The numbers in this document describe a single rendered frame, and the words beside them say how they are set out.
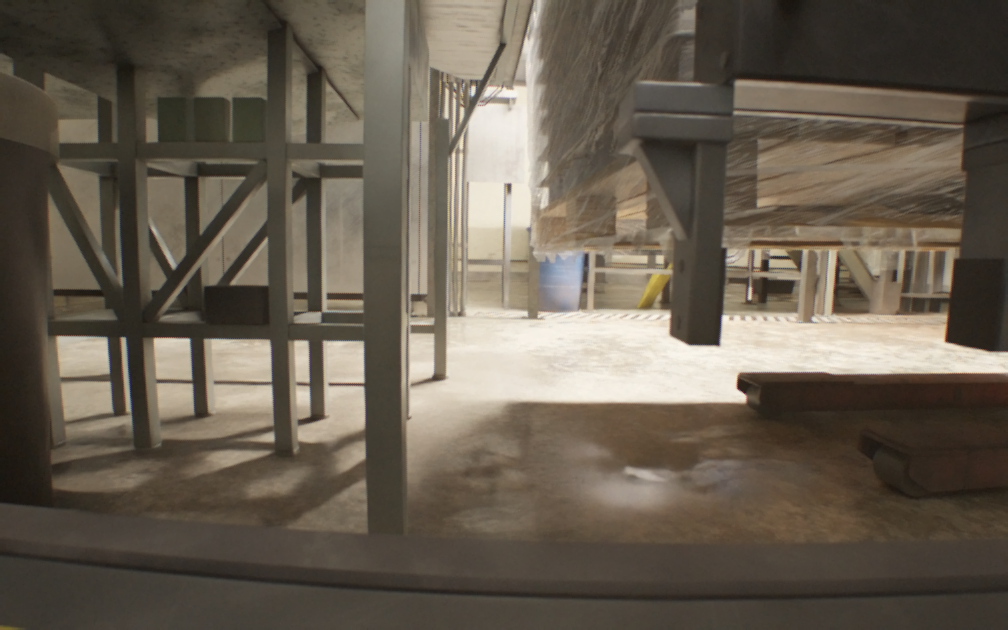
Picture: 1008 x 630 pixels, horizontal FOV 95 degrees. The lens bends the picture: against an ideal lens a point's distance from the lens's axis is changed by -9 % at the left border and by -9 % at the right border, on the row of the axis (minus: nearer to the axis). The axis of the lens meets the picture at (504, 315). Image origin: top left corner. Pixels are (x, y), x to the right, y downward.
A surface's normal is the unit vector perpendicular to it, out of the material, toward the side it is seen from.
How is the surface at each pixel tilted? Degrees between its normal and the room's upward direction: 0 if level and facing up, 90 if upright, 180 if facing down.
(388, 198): 90
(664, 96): 90
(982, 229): 90
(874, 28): 90
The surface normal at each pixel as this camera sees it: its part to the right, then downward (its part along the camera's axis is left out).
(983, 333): -1.00, -0.03
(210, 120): 0.07, 0.11
